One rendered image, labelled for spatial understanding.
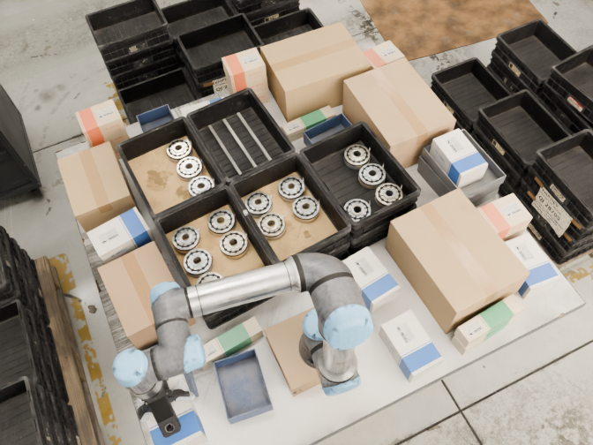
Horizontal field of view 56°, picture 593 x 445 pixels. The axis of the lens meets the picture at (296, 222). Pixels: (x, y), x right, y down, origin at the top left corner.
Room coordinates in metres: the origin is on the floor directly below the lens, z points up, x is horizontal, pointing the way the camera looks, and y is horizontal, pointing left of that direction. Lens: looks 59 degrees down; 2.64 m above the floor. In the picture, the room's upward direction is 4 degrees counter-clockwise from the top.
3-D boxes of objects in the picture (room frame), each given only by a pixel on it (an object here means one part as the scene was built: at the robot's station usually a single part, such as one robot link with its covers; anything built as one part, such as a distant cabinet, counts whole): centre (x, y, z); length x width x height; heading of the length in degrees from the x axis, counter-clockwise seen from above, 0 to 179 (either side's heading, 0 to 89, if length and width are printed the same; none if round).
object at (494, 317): (0.67, -0.63, 0.79); 0.24 x 0.06 x 0.06; 116
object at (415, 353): (0.62, -0.36, 0.75); 0.20 x 0.12 x 0.09; 24
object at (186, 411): (0.37, 0.37, 1.09); 0.20 x 0.12 x 0.09; 22
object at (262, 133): (1.47, 0.20, 0.87); 0.40 x 0.30 x 0.11; 26
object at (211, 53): (2.41, 0.33, 0.37); 0.40 x 0.30 x 0.45; 111
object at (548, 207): (1.32, -1.17, 0.41); 0.31 x 0.02 x 0.16; 21
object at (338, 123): (1.57, -0.18, 0.74); 0.20 x 0.15 x 0.07; 117
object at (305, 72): (1.91, -0.13, 0.80); 0.40 x 0.30 x 0.20; 109
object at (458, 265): (0.91, -0.55, 0.80); 0.40 x 0.30 x 0.20; 24
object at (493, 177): (1.31, -0.67, 0.82); 0.27 x 0.20 x 0.05; 24
